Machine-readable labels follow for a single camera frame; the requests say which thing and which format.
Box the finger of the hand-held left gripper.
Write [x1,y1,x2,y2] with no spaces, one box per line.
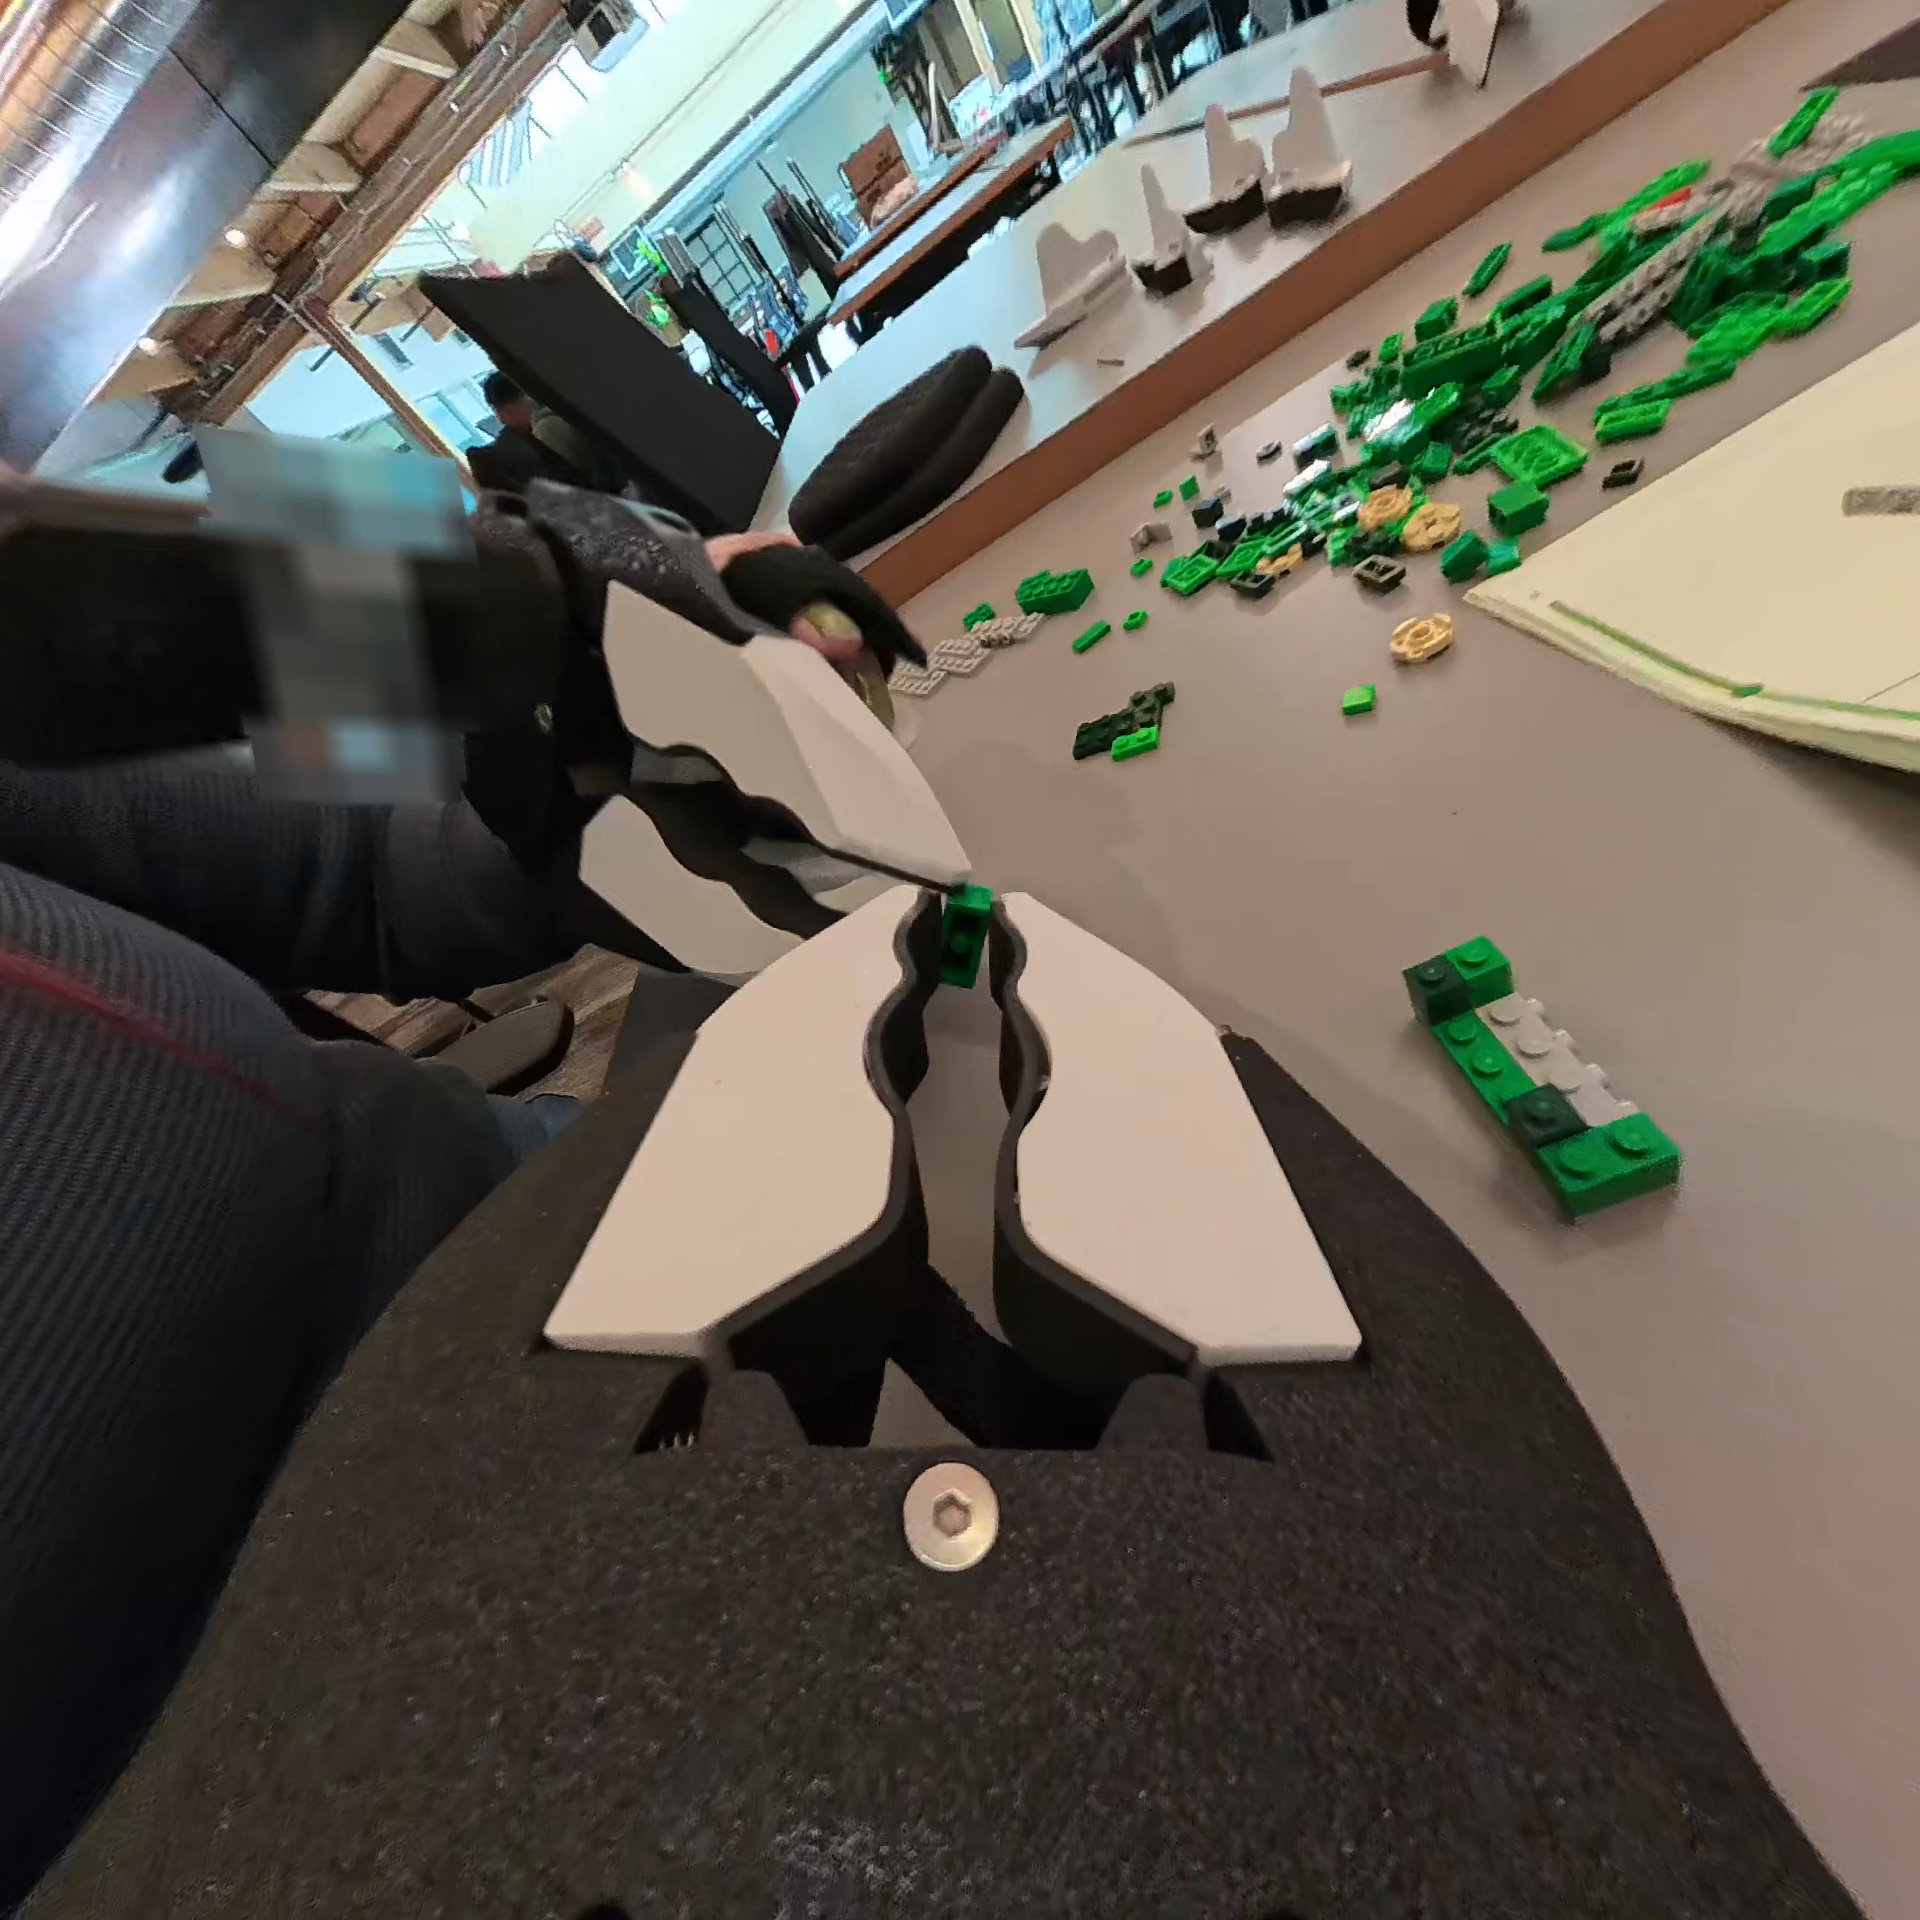
[596,577,977,887]
[572,793,887,984]

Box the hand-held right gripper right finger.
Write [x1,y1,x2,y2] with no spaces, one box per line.
[987,887,1369,1423]

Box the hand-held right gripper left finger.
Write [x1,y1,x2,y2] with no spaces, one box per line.
[543,884,936,1397]

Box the green and white brick assembly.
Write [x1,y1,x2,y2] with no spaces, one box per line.
[1400,939,1682,1217]

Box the grey desk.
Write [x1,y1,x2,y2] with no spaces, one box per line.
[885,0,1920,1920]

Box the person's left hand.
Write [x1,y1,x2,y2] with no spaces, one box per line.
[701,528,931,742]

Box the light grey plate piece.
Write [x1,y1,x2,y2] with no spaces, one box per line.
[885,626,1038,698]

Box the person's dark shoe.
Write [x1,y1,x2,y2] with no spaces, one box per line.
[426,998,572,1095]

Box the black oval foam pad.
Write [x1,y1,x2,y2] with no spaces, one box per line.
[834,348,1001,432]
[788,368,1034,561]

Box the black board panel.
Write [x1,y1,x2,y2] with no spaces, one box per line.
[420,251,785,535]

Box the dark green plate cluster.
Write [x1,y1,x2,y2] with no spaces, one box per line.
[1073,685,1182,763]

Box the long wooden table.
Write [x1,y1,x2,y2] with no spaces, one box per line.
[828,118,1081,330]

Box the person's dark striped clothing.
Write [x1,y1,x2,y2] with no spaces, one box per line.
[0,861,520,1906]

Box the open instruction booklet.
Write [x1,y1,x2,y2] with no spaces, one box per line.
[1460,357,1920,773]

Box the pile of green bricks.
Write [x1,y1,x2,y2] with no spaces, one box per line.
[1144,84,1895,602]

